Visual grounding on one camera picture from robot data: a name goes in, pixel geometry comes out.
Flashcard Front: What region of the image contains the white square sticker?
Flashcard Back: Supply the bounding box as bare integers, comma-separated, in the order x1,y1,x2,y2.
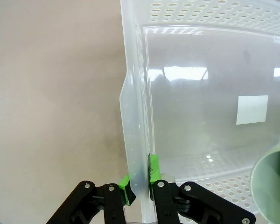
236,95,269,126

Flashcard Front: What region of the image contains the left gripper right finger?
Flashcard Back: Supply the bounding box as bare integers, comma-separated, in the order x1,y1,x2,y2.
147,152,257,224

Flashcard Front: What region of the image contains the translucent white perforated plastic basket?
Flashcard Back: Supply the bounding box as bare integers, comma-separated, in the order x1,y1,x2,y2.
118,0,280,224

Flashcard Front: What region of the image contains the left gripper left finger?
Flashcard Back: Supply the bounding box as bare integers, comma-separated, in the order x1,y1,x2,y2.
46,174,137,224

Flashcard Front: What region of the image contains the light green ceramic cup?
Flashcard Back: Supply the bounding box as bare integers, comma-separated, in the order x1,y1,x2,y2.
250,132,280,217

